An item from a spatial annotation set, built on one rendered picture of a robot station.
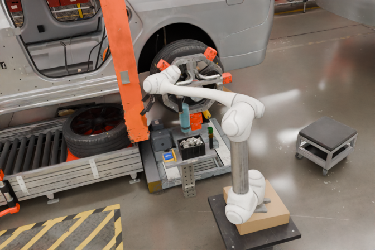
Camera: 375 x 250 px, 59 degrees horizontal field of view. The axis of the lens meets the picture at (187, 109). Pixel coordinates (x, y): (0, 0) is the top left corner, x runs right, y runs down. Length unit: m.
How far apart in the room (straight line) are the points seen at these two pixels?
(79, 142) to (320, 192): 2.15
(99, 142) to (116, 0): 1.29
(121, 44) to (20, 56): 0.99
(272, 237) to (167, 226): 0.88
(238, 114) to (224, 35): 1.55
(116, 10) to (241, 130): 1.20
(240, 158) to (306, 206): 1.24
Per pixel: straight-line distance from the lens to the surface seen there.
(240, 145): 1.84
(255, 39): 3.33
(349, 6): 4.68
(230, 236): 2.37
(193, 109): 2.98
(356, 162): 3.53
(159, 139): 3.06
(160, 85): 1.95
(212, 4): 3.06
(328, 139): 3.16
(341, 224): 2.95
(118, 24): 2.39
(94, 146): 3.07
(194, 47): 2.82
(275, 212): 2.38
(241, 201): 2.04
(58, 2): 6.61
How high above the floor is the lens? 2.20
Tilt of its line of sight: 32 degrees down
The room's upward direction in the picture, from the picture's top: 6 degrees counter-clockwise
